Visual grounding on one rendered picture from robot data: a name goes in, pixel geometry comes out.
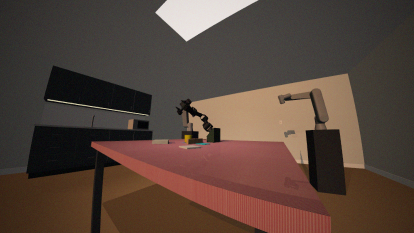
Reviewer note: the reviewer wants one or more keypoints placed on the beige rectangular box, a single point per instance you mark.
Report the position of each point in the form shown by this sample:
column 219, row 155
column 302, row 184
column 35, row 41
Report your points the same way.
column 160, row 141

